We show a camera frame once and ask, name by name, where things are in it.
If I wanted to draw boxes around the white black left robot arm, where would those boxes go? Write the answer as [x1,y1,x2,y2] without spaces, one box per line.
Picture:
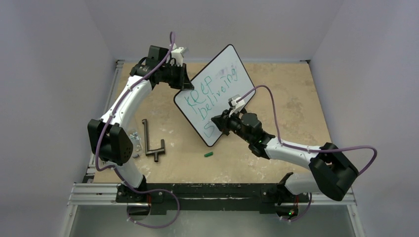
[87,43,194,202]

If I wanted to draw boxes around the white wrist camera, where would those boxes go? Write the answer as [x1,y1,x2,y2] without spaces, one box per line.
[228,95,246,117]
[169,44,188,66]

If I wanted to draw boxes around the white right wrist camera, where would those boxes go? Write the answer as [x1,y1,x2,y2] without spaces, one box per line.
[228,95,246,117]

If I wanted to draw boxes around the aluminium frame rail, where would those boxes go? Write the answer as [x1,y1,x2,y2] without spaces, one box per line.
[67,59,357,206]

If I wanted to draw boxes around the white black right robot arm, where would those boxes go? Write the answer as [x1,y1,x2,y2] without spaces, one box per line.
[211,110,360,201]

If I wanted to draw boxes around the clear plastic screw box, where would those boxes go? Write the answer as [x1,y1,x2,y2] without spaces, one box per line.
[88,130,143,169]

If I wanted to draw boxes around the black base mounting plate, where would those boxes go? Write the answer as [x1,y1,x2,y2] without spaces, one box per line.
[116,183,309,215]

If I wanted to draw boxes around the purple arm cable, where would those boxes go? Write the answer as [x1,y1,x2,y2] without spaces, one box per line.
[236,85,378,223]
[94,31,181,229]

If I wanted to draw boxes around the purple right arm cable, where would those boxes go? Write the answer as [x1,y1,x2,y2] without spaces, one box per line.
[236,85,378,223]

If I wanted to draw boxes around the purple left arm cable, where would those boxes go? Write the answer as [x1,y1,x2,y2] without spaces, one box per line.
[94,31,181,229]

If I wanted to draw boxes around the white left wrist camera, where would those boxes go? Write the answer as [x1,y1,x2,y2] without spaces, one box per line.
[169,44,188,66]

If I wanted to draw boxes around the white whiteboard black frame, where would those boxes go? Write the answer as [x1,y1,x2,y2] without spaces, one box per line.
[173,44,255,147]

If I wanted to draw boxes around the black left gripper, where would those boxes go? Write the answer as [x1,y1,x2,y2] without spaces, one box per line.
[160,62,192,90]

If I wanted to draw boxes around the dark metal T-handle tool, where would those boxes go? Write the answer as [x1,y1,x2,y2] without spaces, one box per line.
[141,118,167,163]

